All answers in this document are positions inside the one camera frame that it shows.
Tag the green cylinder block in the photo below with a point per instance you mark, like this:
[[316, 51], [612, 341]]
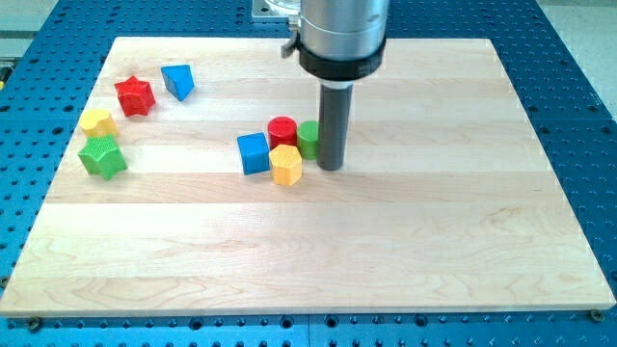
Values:
[[307, 139]]

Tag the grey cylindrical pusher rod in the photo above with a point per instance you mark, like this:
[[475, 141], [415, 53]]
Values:
[[334, 110]]

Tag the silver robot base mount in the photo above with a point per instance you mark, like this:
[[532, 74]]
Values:
[[274, 10]]

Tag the blue cube block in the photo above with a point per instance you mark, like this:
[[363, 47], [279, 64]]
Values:
[[254, 152]]

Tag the yellow hexagon block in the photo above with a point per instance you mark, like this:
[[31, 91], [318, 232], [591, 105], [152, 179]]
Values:
[[286, 165]]

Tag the green star block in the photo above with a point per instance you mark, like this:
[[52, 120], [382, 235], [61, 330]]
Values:
[[102, 156]]

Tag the red star block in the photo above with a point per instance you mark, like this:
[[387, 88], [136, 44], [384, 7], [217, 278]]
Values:
[[135, 96]]

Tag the yellow heart block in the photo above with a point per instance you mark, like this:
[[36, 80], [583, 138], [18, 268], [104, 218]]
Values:
[[97, 123]]

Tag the red cylinder block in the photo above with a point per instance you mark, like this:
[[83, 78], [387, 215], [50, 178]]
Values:
[[282, 130]]

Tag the light wooden board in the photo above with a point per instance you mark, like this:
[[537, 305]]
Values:
[[446, 201]]

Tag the blue triangle block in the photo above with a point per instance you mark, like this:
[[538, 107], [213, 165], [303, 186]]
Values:
[[178, 80]]

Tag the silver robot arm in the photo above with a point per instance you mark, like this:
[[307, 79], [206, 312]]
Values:
[[339, 41]]

